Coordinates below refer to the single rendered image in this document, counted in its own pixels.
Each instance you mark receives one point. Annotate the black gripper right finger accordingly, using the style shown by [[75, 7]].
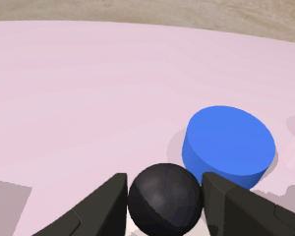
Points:
[[232, 210]]

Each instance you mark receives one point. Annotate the blue cylinder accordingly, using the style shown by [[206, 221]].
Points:
[[229, 142]]

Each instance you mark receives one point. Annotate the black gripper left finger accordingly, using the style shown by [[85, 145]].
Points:
[[102, 213]]

